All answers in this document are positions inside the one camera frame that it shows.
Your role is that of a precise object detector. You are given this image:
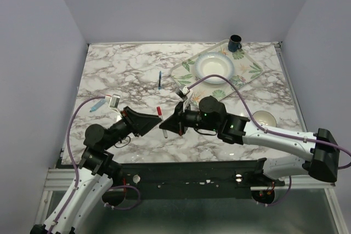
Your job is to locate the small white dark-rimmed bowl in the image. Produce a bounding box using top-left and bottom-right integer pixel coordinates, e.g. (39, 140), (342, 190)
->
(253, 111), (277, 127)

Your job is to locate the floral serving tray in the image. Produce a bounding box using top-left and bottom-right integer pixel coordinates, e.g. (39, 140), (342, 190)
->
(171, 40), (263, 106)

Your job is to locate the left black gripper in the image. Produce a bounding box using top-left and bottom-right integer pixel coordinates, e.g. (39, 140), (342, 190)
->
(104, 106), (162, 150)

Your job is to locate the blue gel pen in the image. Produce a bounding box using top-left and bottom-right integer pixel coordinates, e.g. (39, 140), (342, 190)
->
(158, 71), (162, 90)

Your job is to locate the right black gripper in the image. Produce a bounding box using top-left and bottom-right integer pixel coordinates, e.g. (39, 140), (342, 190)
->
(160, 100), (219, 136)

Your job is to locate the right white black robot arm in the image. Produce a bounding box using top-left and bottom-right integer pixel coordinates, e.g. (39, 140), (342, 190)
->
(160, 96), (339, 186)

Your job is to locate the red marker cap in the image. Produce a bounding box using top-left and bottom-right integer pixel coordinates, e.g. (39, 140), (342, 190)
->
(156, 106), (162, 116)

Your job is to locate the white blue rimmed bowl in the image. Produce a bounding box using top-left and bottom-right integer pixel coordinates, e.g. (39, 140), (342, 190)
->
(194, 52), (235, 79)

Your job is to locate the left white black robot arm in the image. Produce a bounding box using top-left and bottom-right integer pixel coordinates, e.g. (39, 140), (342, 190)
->
(31, 106), (162, 233)

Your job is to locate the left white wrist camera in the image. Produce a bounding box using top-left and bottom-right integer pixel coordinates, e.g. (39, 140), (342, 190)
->
(109, 94), (121, 111)

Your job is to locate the dark blue mug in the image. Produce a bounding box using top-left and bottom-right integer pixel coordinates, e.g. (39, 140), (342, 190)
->
(228, 35), (242, 53)

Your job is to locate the white red marker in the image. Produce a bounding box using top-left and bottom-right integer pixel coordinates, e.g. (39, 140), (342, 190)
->
(159, 115), (168, 139)

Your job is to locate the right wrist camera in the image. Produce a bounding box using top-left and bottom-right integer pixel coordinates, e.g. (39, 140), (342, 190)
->
(176, 85), (194, 107)

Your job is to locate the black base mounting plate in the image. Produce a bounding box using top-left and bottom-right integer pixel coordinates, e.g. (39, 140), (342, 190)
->
(112, 158), (282, 200)

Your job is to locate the aluminium frame rail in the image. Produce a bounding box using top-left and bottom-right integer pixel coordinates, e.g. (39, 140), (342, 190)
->
(275, 41), (349, 234)

